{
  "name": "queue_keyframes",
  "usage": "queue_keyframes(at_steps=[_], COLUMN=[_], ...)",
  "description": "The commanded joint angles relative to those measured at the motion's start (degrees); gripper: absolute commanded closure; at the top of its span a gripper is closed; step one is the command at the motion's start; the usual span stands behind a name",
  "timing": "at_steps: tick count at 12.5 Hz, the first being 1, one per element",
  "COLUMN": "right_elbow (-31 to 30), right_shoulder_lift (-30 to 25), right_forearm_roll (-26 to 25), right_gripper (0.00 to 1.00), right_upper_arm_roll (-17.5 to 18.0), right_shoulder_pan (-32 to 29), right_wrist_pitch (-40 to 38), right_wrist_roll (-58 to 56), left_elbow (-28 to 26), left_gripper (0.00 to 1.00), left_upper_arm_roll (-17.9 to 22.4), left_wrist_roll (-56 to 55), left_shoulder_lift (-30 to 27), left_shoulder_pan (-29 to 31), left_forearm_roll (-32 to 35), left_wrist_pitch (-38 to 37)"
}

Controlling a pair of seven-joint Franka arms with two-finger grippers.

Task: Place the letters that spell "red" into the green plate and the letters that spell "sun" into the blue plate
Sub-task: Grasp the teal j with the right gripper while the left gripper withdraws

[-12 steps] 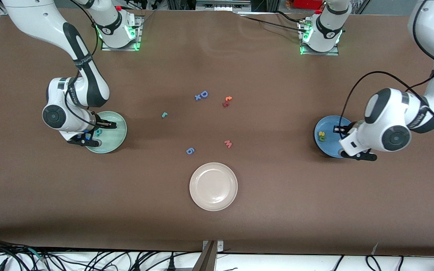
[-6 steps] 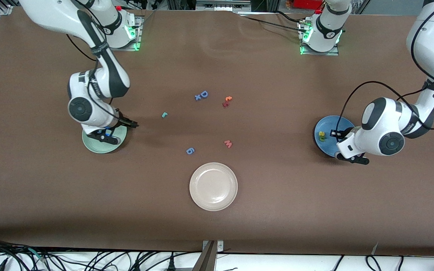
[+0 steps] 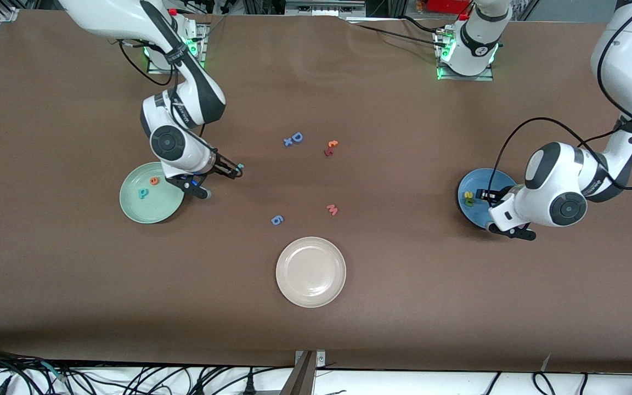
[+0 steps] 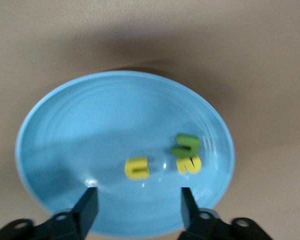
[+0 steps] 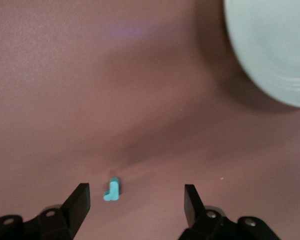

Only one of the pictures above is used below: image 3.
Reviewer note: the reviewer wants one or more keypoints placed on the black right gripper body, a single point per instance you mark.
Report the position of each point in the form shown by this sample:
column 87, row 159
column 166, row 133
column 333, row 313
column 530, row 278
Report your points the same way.
column 221, row 167

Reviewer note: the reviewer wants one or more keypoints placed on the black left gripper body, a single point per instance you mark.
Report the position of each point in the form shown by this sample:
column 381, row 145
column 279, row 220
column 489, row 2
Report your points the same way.
column 496, row 196

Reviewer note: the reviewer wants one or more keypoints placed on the teal foam letter p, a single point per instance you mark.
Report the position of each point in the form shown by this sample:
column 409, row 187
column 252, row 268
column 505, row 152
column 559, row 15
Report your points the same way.
column 143, row 193

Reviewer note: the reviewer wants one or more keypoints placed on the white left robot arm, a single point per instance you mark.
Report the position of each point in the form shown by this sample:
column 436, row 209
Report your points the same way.
column 557, row 186

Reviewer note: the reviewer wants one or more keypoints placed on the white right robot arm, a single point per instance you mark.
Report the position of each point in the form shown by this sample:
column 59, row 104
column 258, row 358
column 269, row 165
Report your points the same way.
column 168, row 144

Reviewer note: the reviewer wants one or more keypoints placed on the blue plate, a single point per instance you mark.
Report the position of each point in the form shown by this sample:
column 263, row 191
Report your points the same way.
column 480, row 178

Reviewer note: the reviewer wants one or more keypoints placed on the blue foam digit six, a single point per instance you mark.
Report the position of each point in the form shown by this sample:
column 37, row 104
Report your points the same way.
column 277, row 220

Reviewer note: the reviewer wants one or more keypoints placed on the blue foam letter D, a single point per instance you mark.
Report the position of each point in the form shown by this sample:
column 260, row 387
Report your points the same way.
column 297, row 137

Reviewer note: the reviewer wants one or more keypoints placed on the light green plate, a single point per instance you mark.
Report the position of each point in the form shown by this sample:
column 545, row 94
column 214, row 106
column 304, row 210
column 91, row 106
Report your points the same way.
column 146, row 211

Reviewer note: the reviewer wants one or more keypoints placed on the pink foam letter w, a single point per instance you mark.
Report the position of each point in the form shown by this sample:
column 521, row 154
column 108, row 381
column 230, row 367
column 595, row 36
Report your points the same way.
column 332, row 209

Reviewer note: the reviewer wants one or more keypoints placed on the brown table cover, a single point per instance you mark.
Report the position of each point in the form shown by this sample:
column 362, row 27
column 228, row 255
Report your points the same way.
column 316, row 82

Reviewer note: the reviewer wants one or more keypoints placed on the beige plate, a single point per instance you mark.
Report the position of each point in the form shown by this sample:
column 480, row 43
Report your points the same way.
column 311, row 271

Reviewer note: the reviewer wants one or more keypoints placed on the red box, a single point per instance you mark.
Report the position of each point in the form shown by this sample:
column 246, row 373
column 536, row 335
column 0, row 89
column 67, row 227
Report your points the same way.
column 447, row 5

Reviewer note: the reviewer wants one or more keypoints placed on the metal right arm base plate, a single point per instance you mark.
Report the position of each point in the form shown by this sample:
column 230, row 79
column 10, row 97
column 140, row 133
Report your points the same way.
column 202, row 52

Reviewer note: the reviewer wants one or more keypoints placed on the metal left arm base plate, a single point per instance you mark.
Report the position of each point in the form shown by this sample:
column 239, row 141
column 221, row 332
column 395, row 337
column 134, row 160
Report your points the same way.
column 483, row 77

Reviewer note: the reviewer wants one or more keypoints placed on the silver frame rail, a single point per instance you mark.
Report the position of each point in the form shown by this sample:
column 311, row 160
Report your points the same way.
column 321, row 8

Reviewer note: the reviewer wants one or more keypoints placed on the metal table edge bracket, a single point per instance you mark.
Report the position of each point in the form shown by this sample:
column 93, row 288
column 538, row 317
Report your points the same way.
column 308, row 365

